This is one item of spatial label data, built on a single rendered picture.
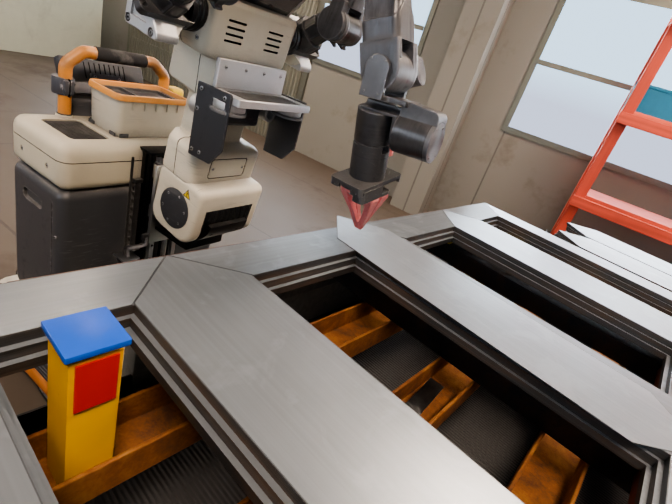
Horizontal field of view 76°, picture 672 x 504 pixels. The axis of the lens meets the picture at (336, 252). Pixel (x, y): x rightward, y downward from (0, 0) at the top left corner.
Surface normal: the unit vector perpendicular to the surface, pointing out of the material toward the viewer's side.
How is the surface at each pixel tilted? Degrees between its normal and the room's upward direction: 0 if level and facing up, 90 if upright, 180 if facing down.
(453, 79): 90
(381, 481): 0
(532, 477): 0
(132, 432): 0
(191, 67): 90
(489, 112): 90
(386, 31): 90
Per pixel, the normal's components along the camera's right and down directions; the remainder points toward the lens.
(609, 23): -0.53, 0.22
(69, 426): 0.71, 0.48
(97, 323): 0.29, -0.86
